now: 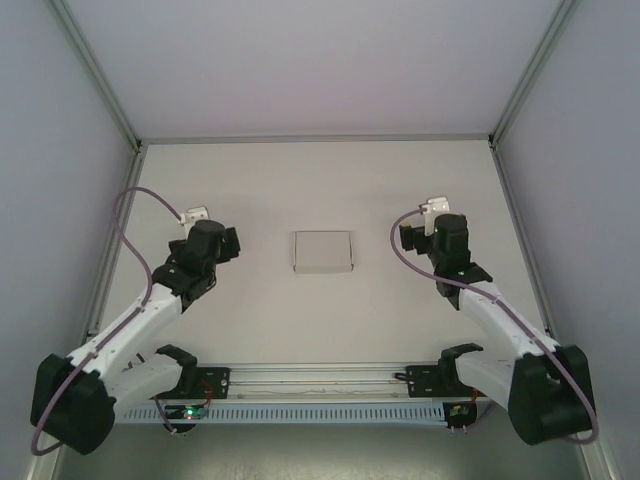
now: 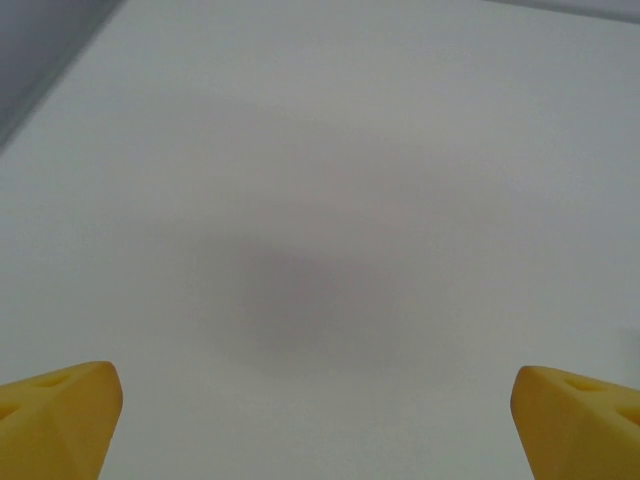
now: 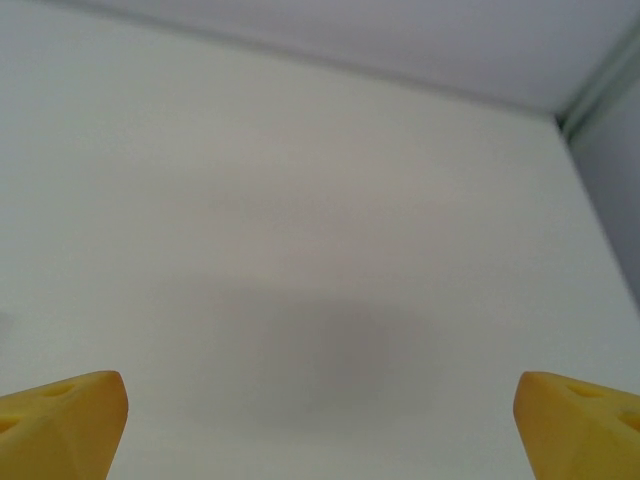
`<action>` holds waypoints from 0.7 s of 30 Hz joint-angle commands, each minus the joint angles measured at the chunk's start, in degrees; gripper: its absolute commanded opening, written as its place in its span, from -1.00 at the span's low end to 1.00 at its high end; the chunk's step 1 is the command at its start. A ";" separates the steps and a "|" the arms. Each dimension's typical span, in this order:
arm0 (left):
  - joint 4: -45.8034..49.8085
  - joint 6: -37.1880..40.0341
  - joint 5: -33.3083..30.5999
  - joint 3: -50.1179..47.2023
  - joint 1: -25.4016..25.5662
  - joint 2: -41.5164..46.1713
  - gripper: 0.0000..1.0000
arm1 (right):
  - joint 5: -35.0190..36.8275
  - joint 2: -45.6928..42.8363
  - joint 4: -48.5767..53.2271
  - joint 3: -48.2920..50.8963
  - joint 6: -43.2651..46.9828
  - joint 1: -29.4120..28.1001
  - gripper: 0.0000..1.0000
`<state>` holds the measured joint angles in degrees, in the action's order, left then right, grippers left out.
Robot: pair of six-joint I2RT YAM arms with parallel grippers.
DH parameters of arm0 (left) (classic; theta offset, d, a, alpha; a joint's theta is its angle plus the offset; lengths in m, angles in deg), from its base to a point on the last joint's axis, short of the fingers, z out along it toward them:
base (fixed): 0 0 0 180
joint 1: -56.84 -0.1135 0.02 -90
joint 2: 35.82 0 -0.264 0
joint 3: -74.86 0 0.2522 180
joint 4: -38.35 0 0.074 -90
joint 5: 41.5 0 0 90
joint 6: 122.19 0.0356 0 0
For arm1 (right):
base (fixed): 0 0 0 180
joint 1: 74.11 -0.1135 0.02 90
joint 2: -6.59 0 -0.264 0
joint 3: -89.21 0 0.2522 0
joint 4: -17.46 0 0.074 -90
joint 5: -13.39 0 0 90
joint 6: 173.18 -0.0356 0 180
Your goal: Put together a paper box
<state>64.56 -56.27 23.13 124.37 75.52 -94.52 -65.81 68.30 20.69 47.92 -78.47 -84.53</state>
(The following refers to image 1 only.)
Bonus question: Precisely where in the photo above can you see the white paper box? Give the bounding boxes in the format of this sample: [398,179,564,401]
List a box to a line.
[291,229,356,275]

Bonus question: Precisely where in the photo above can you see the circuit board with green LED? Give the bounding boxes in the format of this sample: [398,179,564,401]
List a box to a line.
[162,404,209,436]

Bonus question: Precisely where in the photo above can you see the small circuit board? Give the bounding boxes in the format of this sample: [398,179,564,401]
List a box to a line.
[446,403,476,431]

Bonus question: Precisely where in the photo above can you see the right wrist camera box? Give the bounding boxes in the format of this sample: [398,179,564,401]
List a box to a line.
[418,195,452,237]

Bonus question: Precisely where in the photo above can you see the aluminium frame side bar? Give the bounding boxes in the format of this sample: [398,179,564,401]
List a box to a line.
[84,144,147,341]
[489,144,557,341]

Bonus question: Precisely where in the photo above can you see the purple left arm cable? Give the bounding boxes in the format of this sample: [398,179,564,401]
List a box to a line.
[30,186,184,457]

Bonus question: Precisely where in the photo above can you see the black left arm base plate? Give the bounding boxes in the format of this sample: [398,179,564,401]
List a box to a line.
[149,366,233,401]

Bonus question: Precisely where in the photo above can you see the aluminium frame crossbar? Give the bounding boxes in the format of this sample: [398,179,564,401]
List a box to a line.
[139,132,494,143]

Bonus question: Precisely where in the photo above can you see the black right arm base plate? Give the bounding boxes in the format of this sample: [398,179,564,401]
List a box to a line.
[406,364,480,400]

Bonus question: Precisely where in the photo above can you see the aluminium mounting rail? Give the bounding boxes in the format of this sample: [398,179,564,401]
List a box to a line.
[112,359,511,404]

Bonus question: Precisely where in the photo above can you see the white slotted cable duct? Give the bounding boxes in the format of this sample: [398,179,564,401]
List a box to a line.
[113,403,447,427]

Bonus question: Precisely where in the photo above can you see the aluminium frame post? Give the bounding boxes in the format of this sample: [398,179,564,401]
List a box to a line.
[47,0,147,152]
[487,0,577,150]

